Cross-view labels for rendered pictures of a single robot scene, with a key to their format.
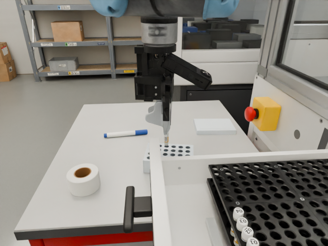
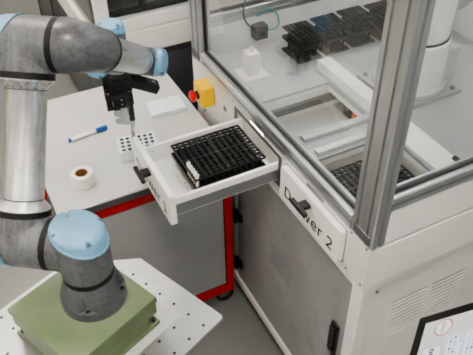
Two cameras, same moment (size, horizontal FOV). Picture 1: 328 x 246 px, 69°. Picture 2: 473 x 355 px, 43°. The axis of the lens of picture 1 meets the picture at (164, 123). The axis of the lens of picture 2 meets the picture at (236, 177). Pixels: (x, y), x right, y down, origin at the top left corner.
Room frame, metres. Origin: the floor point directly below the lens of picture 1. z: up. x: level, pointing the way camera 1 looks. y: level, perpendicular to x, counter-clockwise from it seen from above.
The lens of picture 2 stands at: (-1.05, 0.26, 1.99)
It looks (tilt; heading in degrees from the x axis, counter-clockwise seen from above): 41 degrees down; 338
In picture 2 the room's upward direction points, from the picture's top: 1 degrees counter-clockwise
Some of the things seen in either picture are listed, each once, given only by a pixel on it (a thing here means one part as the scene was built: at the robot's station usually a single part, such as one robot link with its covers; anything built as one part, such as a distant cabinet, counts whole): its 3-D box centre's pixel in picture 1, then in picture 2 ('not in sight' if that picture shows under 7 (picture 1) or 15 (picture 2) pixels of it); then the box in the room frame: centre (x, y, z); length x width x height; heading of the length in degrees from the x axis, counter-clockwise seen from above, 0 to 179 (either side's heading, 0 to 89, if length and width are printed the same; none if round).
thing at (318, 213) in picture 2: not in sight; (310, 211); (-0.06, -0.34, 0.87); 0.29 x 0.02 x 0.11; 5
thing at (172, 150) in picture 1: (169, 158); (138, 146); (0.51, -0.01, 0.78); 0.12 x 0.08 x 0.04; 84
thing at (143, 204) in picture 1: (138, 206); (143, 173); (0.23, 0.03, 0.91); 0.07 x 0.04 x 0.01; 5
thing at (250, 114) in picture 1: (251, 113); (193, 96); (0.58, -0.24, 0.88); 0.04 x 0.03 x 0.04; 5
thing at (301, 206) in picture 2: not in sight; (302, 206); (-0.06, -0.31, 0.91); 0.07 x 0.04 x 0.01; 5
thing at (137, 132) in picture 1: (126, 133); (87, 133); (0.66, 0.12, 0.77); 0.14 x 0.02 x 0.02; 101
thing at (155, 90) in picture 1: (156, 72); (117, 87); (0.53, 0.02, 1.00); 0.09 x 0.08 x 0.12; 84
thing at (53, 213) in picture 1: (158, 223); (132, 212); (0.64, 0.02, 0.38); 0.62 x 0.58 x 0.76; 5
